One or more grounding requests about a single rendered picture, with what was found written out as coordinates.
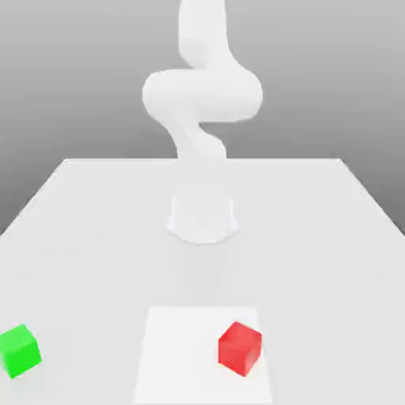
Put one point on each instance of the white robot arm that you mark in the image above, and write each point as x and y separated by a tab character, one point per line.
202	95

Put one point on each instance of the small red cube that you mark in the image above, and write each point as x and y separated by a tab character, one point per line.
239	348

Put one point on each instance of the small green cube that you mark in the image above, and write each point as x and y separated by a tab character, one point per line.
19	351

